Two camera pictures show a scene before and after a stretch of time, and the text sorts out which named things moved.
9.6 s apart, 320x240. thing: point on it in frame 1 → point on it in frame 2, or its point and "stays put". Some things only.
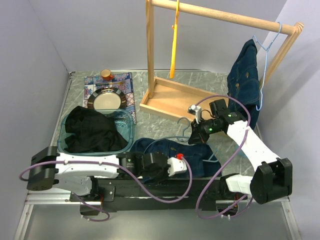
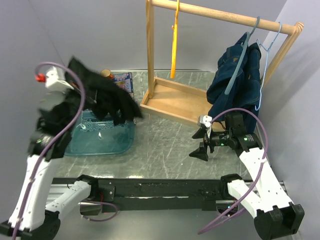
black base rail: x=156 y=195 stays put
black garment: x=88 y=131 → x=107 y=99
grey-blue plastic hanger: x=210 y=158 → x=244 y=45
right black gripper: x=197 y=136 → x=201 y=152
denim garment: x=201 y=158 → x=245 y=92
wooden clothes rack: x=183 y=103 stays put
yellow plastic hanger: x=174 y=44 stays put
